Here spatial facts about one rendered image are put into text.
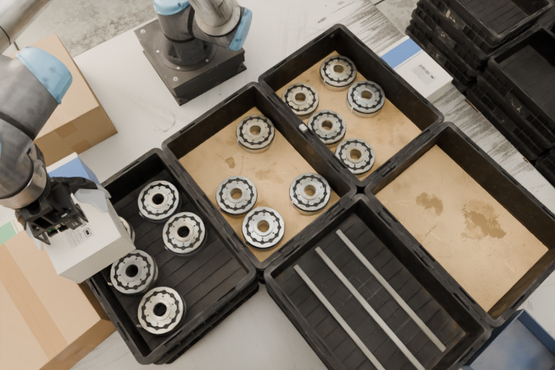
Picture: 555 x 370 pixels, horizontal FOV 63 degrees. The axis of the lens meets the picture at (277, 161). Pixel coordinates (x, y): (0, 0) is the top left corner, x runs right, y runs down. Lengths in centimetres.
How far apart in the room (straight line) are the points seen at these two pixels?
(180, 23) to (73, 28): 152
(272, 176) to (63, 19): 189
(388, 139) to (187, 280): 63
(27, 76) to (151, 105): 85
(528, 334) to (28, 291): 121
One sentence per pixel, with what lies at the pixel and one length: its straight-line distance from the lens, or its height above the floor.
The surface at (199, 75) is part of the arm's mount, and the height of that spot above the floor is 80.
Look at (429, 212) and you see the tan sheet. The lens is 121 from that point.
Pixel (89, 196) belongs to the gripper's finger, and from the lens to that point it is 86.
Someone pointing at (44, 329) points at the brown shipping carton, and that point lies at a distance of 119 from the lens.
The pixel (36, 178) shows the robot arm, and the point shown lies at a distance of 71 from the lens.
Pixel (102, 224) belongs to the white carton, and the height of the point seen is 114.
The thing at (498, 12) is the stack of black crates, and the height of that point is 49.
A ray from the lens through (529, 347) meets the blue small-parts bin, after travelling 137.
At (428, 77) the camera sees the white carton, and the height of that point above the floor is 79.
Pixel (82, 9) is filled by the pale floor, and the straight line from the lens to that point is 282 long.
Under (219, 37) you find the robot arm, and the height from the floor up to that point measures 100.
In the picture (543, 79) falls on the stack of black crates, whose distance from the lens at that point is 215.
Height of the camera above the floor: 193
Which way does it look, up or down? 66 degrees down
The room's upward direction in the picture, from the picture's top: straight up
